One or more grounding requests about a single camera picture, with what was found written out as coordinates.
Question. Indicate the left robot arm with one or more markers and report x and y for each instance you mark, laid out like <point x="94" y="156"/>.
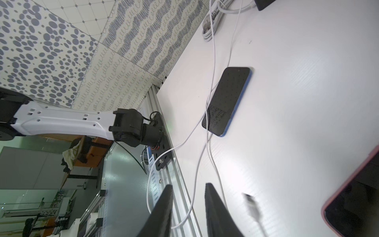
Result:
<point x="21" y="116"/>

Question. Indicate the black power strip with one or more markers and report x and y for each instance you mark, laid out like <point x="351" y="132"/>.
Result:
<point x="263" y="4"/>

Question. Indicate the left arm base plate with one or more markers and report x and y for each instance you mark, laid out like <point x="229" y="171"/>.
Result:
<point x="163" y="146"/>

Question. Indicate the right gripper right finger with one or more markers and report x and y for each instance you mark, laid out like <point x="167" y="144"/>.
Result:
<point x="218" y="219"/>

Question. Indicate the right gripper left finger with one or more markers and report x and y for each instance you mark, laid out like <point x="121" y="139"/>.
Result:
<point x="159" y="221"/>

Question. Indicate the left black phone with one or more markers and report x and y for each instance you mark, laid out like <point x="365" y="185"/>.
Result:
<point x="226" y="99"/>

